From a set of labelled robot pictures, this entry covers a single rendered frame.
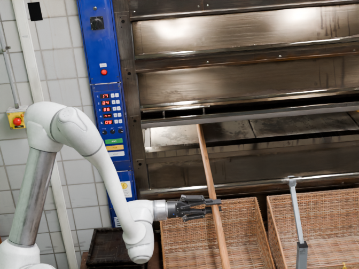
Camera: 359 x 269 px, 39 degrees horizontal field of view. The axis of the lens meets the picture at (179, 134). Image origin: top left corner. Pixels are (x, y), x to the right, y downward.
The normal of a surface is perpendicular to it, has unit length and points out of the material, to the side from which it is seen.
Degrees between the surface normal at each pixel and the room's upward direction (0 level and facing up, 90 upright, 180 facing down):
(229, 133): 0
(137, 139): 90
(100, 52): 90
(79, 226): 90
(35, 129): 68
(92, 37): 90
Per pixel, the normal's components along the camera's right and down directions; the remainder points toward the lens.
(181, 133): -0.07, -0.89
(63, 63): 0.06, 0.45
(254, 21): 0.03, 0.12
